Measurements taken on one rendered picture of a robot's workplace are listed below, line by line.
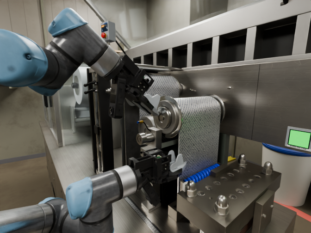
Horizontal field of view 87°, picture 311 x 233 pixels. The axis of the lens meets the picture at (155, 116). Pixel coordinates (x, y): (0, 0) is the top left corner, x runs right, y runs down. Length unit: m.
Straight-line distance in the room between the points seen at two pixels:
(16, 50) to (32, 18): 3.60
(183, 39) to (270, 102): 0.54
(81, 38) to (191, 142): 0.45
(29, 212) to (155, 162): 0.30
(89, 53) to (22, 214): 0.37
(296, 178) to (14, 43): 2.47
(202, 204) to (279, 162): 1.91
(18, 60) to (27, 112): 3.49
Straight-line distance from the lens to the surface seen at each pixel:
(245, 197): 0.61
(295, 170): 2.41
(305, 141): 0.72
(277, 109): 0.73
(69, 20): 0.43
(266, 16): 0.79
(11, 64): 0.30
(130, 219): 0.68
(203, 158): 0.68
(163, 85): 0.79
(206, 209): 0.52
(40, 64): 0.31
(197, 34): 0.93
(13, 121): 3.83
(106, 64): 0.44
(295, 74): 0.72
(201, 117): 0.61
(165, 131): 0.57
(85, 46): 0.43
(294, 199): 2.61
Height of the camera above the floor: 1.36
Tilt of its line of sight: 10 degrees down
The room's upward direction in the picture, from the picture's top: straight up
